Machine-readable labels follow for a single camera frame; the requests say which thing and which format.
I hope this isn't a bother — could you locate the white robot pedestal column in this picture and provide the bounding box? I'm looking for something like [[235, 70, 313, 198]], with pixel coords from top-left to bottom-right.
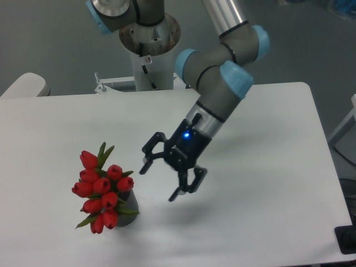
[[119, 13, 181, 91]]

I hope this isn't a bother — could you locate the red tulip bouquet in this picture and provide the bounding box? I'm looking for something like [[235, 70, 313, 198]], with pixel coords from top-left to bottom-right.
[[72, 142, 134, 234]]

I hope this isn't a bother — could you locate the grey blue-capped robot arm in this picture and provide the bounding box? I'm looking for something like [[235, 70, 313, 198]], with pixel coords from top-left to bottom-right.
[[86, 1, 270, 201]]

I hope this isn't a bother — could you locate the white metal base frame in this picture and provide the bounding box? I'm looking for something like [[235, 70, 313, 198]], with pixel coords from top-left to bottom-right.
[[94, 72, 191, 94]]

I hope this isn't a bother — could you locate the clear bin with blue items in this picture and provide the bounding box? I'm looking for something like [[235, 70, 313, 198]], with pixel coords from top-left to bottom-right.
[[328, 0, 355, 20]]

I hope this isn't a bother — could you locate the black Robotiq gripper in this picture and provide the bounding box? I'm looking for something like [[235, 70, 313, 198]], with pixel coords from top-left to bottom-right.
[[139, 118, 214, 202]]

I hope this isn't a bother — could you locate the dark grey ribbed vase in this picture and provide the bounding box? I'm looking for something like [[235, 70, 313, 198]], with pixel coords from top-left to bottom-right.
[[116, 189, 139, 227]]

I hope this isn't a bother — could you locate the black device at table edge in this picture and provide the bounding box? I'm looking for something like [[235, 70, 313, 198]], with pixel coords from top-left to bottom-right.
[[334, 225, 355, 255]]

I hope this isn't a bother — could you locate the white chair armrest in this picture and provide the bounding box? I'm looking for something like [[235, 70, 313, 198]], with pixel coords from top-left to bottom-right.
[[1, 72, 51, 99]]

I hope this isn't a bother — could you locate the white furniture at right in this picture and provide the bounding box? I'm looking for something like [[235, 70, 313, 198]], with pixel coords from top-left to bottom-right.
[[327, 95, 355, 167]]

